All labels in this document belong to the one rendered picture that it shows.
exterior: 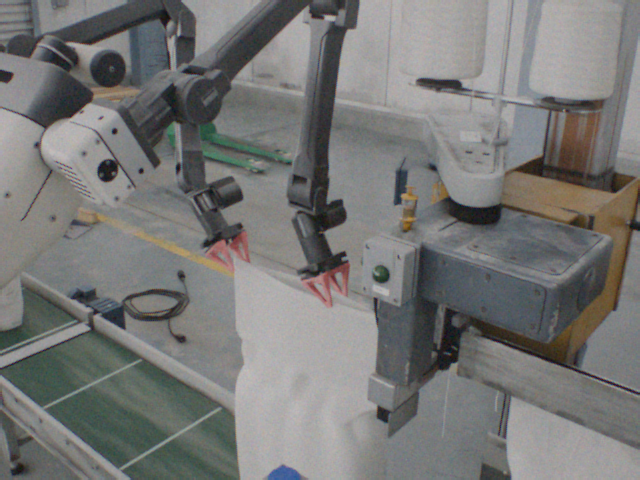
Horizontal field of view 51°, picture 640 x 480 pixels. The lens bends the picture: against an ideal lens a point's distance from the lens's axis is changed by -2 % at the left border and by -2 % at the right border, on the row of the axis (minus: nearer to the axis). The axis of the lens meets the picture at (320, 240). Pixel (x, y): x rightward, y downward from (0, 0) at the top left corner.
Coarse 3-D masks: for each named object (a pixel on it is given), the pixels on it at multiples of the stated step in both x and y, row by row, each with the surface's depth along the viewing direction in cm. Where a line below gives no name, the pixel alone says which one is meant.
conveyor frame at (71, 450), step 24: (120, 336) 252; (144, 360) 246; (168, 360) 235; (0, 384) 226; (192, 384) 229; (216, 384) 223; (24, 408) 217; (48, 432) 210; (72, 456) 202; (96, 456) 189
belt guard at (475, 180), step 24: (432, 120) 144; (456, 120) 144; (480, 120) 145; (504, 120) 146; (432, 144) 134; (456, 144) 125; (480, 144) 126; (456, 168) 111; (480, 168) 111; (504, 168) 112; (456, 192) 110; (480, 192) 108
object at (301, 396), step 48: (240, 288) 164; (288, 288) 149; (240, 336) 169; (288, 336) 154; (336, 336) 145; (240, 384) 163; (288, 384) 153; (336, 384) 149; (240, 432) 166; (288, 432) 154; (336, 432) 144; (384, 432) 152
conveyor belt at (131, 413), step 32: (64, 352) 245; (96, 352) 245; (128, 352) 246; (32, 384) 226; (64, 384) 226; (96, 384) 227; (128, 384) 228; (160, 384) 228; (64, 416) 211; (96, 416) 211; (128, 416) 212; (160, 416) 212; (192, 416) 213; (224, 416) 213; (96, 448) 197; (128, 448) 198; (160, 448) 199; (192, 448) 199; (224, 448) 199
